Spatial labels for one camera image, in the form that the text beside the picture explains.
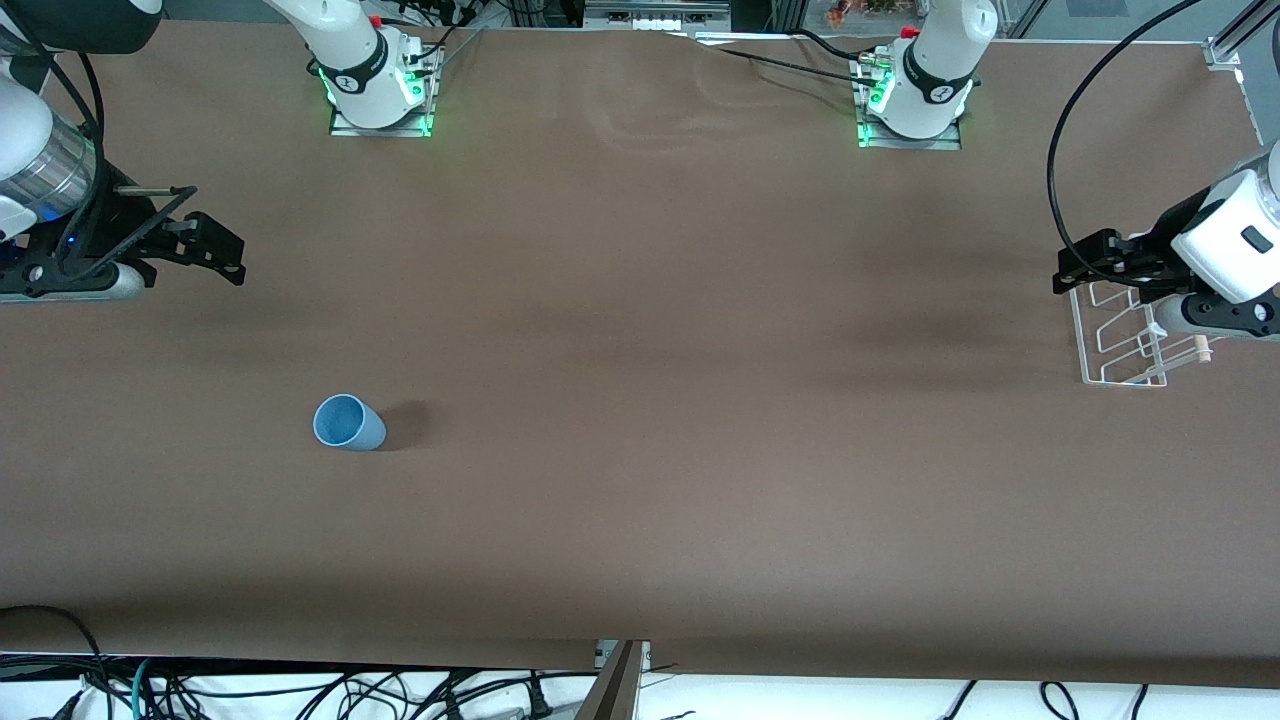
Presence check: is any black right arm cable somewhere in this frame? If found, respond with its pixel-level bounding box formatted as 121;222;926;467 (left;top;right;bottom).
0;5;109;276

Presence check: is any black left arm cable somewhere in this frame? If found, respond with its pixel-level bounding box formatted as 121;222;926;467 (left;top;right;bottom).
1046;0;1201;288

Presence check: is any light blue plastic cup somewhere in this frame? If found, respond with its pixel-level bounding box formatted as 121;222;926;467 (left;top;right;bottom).
313;393;388;452

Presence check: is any brown table support bar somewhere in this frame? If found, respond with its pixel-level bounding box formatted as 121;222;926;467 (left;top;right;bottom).
575;640;642;720

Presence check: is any white wire cup rack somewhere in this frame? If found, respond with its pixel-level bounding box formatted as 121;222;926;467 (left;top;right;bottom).
1068;280;1216;388

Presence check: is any black cable with plug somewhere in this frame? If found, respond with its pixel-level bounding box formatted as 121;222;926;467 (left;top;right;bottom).
485;675;554;720

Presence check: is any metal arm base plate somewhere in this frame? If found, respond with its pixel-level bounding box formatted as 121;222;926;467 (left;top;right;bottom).
328;40;438;138
855;50;964;151

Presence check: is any aluminium frame corner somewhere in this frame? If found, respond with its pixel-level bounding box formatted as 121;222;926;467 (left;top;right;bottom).
1203;0;1280;71

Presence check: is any small metal table bracket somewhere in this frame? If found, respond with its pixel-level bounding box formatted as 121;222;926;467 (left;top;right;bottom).
595;640;652;673

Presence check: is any long black table cable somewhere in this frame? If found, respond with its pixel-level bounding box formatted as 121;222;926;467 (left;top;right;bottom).
690;38;881;81

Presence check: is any thick black floor cable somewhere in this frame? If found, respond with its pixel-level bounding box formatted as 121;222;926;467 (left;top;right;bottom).
0;604;109;720

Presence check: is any short black table cable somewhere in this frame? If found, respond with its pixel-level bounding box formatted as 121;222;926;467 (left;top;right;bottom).
795;28;886;66

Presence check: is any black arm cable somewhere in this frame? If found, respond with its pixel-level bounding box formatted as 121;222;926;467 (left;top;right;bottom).
1046;0;1201;288
0;5;109;276

